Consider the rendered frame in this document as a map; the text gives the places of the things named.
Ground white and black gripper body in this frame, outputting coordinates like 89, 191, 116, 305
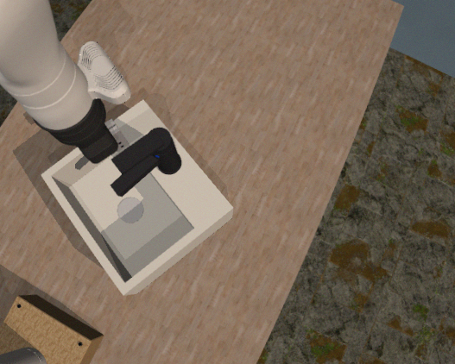
20, 41, 131, 164

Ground white rectangular sink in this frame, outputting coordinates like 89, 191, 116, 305
41, 100, 233, 295

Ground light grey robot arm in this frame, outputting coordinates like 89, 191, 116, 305
0, 0, 75, 364

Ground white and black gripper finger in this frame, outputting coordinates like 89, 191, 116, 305
104, 118, 116, 129
109, 125, 129, 152

